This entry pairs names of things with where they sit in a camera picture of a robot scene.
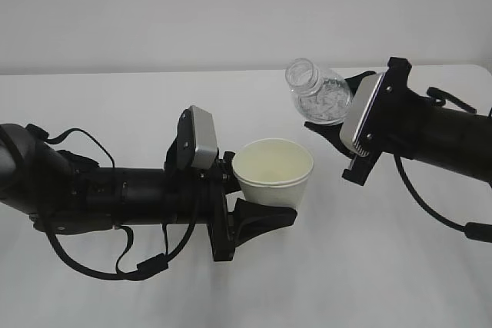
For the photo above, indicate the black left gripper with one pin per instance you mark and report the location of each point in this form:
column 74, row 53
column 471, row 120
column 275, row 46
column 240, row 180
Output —
column 229, row 230

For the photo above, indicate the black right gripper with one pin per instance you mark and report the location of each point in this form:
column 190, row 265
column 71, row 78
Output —
column 372, row 117

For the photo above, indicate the clear plastic water bottle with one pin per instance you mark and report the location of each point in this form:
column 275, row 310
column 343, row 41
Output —
column 321, row 95

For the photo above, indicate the white paper cup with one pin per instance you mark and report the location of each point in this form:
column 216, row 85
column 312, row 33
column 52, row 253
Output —
column 273, row 172

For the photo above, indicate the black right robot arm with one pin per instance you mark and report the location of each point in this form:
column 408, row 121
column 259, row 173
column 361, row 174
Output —
column 441, row 130

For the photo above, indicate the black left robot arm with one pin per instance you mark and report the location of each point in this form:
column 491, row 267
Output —
column 65, row 193

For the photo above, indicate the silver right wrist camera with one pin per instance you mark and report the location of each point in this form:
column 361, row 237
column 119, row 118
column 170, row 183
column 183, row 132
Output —
column 358, row 112

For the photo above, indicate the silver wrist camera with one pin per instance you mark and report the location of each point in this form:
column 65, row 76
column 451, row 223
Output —
column 358, row 112
column 196, row 139

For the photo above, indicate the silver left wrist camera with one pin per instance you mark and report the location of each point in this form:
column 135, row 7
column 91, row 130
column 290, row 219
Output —
column 196, row 139

